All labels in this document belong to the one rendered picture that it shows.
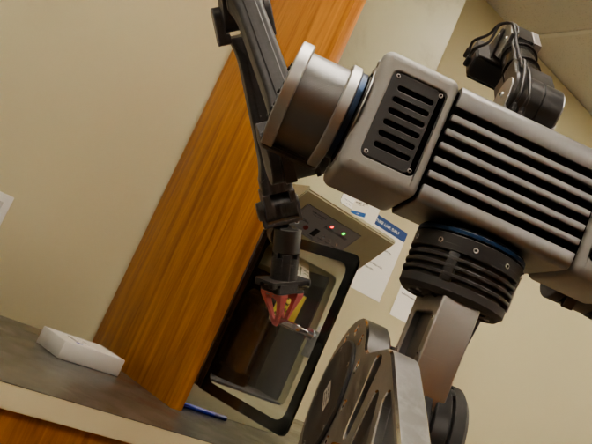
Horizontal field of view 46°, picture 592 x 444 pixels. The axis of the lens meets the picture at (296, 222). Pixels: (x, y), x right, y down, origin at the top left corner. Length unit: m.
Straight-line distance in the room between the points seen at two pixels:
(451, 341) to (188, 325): 0.90
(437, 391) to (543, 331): 2.59
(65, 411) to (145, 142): 0.96
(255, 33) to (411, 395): 0.73
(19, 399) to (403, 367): 0.72
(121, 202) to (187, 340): 0.54
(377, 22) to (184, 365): 0.99
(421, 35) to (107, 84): 0.85
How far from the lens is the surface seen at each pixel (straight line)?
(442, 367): 0.82
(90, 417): 1.26
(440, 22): 2.06
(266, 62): 1.14
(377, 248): 1.81
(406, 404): 0.60
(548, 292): 1.14
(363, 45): 1.86
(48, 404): 1.22
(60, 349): 1.60
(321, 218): 1.68
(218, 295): 1.56
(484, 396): 3.17
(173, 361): 1.61
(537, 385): 3.46
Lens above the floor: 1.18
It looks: 9 degrees up
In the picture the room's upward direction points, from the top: 24 degrees clockwise
